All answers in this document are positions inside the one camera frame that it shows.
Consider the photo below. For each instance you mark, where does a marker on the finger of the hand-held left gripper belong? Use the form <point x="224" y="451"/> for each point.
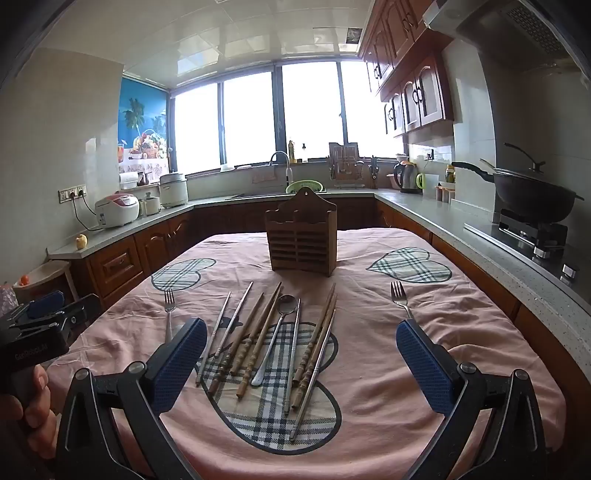
<point x="78" y="316"/>
<point x="44" y="303"/>

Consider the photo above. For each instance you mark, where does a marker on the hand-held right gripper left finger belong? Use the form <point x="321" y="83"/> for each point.
<point x="180" y="360"/>

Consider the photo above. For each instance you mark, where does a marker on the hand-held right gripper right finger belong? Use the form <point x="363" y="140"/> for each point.
<point x="425" y="369"/>

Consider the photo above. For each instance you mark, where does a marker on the metal chopstick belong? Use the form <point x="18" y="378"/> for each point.
<point x="307" y="392"/>
<point x="293" y="355"/>
<point x="213" y="337"/>
<point x="235" y="318"/>

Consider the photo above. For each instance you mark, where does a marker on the metal fork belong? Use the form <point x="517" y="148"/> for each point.
<point x="400" y="295"/>
<point x="170" y="302"/>

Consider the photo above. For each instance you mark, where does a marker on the wooden chopstick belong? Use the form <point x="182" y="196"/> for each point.
<point x="257" y="324"/>
<point x="314" y="333"/>
<point x="319" y="339"/>
<point x="251" y="364"/>
<point x="238" y="341"/>

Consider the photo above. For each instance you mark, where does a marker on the metal spoon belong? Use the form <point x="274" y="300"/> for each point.
<point x="287" y="304"/>

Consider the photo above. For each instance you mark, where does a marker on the wooden utensil holder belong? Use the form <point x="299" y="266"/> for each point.
<point x="300" y="240"/>

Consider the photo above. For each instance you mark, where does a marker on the person's left hand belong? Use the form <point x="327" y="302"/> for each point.
<point x="37" y="415"/>

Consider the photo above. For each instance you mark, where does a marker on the wooden stool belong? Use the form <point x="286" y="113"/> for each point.
<point x="44" y="274"/>

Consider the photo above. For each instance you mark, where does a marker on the floral patterned cloth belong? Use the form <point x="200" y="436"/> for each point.
<point x="7" y="299"/>

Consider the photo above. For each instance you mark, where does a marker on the pink plaid-heart tablecloth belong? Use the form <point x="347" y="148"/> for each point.
<point x="383" y="415"/>

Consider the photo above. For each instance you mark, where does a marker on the yellow apple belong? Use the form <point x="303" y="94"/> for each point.
<point x="81" y="241"/>

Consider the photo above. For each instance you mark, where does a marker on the wooden base cabinets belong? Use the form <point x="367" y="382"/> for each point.
<point x="161" y="240"/>

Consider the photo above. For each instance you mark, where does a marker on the white and pink rice cooker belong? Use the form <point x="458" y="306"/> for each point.
<point x="117" y="210"/>

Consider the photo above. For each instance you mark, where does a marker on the small white electric pot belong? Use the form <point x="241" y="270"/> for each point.
<point x="150" y="204"/>

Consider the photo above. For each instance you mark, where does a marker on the grey speckled countertop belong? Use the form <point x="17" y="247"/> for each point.
<point x="461" y="235"/>

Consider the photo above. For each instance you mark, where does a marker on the paper towel roll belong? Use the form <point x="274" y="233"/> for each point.
<point x="128" y="179"/>

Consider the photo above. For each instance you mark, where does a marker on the large white rice cooker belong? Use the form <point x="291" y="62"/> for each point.
<point x="173" y="189"/>

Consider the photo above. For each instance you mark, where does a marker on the gas stove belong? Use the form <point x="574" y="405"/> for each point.
<point x="531" y="233"/>

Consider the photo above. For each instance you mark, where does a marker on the seasoning jar set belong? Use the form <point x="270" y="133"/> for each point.
<point x="445" y="193"/>

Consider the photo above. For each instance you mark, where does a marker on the kitchen sink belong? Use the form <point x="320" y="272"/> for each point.
<point x="258" y="195"/>

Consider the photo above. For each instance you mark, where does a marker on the steel electric kettle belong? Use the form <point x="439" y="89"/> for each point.
<point x="407" y="177"/>

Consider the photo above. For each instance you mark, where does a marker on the tropical fruit window poster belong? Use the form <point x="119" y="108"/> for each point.
<point x="141" y="129"/>

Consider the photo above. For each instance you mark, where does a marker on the condiment bottles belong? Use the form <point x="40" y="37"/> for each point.
<point x="450" y="173"/>

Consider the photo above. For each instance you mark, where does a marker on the white bowl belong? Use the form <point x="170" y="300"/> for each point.
<point x="226" y="167"/>

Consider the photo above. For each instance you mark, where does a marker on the pink dish cloth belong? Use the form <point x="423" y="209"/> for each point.
<point x="263" y="177"/>

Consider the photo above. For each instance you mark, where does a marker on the knife block with scissors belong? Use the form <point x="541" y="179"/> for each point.
<point x="373" y="170"/>

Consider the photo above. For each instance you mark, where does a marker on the black wok with lid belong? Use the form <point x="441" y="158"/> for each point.
<point x="535" y="194"/>

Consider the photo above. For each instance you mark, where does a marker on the green colander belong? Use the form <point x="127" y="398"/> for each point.
<point x="303" y="186"/>

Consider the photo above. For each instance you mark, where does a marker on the wooden spatula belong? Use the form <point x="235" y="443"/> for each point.
<point x="487" y="165"/>

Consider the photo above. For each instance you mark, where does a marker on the chrome sink faucet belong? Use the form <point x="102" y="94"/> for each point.
<point x="280" y="164"/>

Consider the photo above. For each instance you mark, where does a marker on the yellow bottle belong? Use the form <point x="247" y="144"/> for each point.
<point x="291" y="151"/>

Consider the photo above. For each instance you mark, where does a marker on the kitchen window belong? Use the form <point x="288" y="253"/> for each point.
<point x="249" y="120"/>

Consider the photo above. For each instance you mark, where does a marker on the range hood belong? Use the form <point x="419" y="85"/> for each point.
<point x="503" y="27"/>

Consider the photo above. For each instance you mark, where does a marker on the wall power strip socket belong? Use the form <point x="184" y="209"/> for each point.
<point x="72" y="193"/>

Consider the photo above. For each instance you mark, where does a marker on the white wall socket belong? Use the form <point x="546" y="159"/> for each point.
<point x="429" y="154"/>

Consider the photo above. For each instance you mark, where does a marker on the wooden wall cabinets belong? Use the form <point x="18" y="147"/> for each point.
<point x="406" y="78"/>

